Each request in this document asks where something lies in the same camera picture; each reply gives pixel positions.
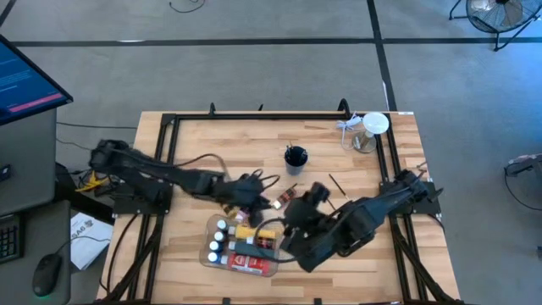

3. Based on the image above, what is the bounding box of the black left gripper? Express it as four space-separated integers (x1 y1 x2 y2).
213 169 272 229

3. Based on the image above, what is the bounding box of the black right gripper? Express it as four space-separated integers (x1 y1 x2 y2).
279 181 340 273

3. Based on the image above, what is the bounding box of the large yellow paint bottle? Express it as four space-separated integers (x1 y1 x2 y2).
228 225 277 241

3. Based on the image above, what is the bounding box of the clear plastic bin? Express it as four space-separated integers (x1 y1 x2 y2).
198 213 284 279

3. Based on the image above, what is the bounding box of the small red-brown paint bottle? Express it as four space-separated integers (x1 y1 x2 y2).
272 186 298 210

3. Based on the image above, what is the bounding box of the blue-grey plastic cup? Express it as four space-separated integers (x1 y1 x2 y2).
284 145 309 177

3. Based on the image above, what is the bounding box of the white paper booklet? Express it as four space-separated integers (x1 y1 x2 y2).
69 211 114 272

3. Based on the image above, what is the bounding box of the black computer mouse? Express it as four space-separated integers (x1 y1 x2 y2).
32 252 64 298

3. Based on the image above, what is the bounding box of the grey desk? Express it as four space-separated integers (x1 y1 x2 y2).
0 108 73 305

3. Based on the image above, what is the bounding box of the black keyboard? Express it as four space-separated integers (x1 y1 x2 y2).
0 213 25 266

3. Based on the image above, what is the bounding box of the monitor with blue screen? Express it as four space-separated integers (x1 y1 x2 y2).
0 34 75 127

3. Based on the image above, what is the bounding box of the black floor fan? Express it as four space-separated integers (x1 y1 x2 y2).
448 0 542 53

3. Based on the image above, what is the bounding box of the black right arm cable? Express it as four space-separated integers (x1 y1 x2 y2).
253 217 297 264

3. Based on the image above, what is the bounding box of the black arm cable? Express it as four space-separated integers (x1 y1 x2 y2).
169 152 281 191
253 217 297 264

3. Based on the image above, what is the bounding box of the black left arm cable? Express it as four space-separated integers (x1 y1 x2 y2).
169 152 281 191

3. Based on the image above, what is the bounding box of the black aluminium frame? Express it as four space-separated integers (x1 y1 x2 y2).
96 97 465 305

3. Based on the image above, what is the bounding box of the white cable bundle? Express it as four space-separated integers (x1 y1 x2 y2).
336 113 364 149

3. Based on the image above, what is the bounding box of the yellow cable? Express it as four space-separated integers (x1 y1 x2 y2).
75 171 109 194

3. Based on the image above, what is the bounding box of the black floor cable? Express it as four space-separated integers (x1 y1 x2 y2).
56 121 139 153
168 0 207 14

